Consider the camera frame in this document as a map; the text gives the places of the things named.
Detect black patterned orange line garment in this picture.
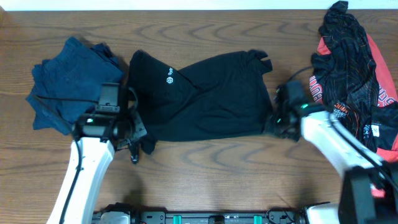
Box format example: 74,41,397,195
311,1,397,151

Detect folded navy blue garment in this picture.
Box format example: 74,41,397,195
26,37,124,135

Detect red garment white lettering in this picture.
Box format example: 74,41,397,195
309,33,398,198

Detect black polo shirt white logo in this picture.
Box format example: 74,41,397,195
128,50,274,154

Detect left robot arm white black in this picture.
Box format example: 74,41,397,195
48,83,147,223

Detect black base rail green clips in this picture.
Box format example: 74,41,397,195
91,203,308,224

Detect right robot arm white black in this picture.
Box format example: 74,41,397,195
275,88,397,223

